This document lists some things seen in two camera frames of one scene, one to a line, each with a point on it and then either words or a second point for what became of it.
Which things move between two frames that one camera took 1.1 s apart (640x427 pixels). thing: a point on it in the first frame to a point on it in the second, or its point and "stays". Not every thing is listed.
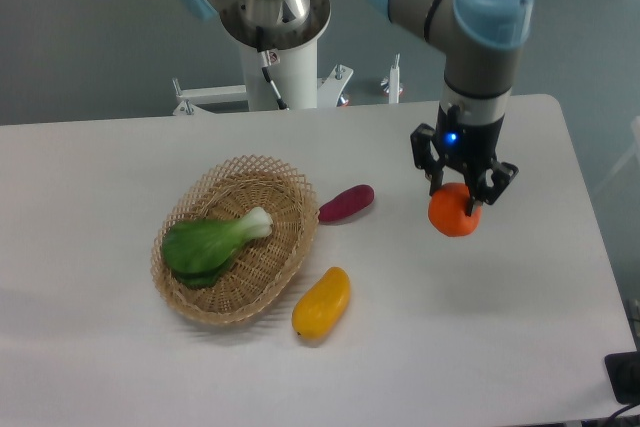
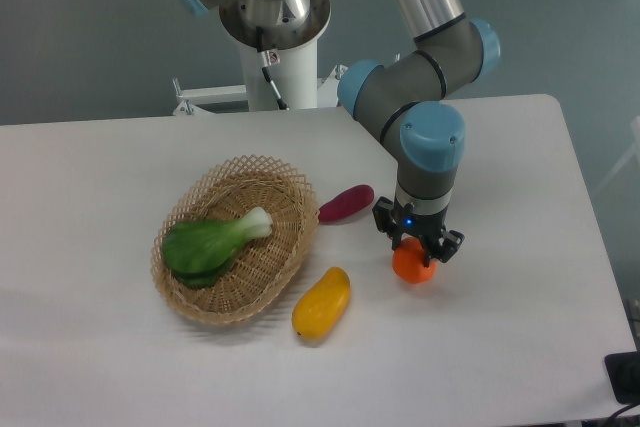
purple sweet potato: (346, 203) stays
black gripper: (468, 146) to (427, 227)
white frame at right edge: (635, 130) stays
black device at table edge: (623, 370) stays
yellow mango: (321, 308) stays
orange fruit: (447, 210) to (409, 262)
